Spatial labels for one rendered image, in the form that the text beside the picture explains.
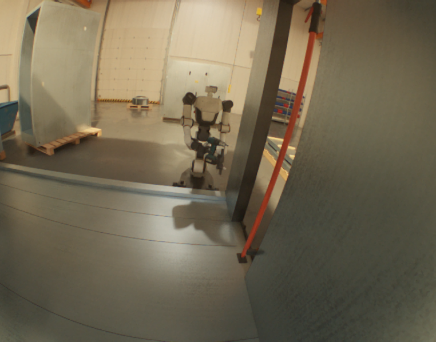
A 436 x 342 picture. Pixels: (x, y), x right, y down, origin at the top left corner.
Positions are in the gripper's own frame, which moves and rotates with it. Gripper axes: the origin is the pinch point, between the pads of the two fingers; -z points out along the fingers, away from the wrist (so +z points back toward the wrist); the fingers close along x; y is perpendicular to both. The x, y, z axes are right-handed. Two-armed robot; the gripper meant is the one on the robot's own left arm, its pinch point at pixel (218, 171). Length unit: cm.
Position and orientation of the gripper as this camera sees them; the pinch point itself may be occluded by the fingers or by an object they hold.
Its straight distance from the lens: 214.6
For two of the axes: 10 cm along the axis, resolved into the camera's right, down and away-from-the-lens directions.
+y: 9.5, 0.7, 3.0
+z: 1.0, -9.9, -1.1
